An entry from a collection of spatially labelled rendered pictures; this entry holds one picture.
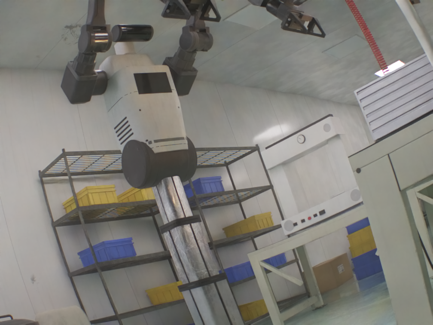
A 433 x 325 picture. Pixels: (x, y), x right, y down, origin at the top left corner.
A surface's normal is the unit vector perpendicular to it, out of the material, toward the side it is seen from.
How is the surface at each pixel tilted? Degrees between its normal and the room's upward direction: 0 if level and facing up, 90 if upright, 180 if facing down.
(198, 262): 90
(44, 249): 90
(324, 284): 90
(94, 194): 90
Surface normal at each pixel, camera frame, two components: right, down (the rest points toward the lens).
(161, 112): 0.62, -0.38
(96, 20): 0.70, 0.01
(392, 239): -0.59, 0.03
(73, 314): 0.60, -0.66
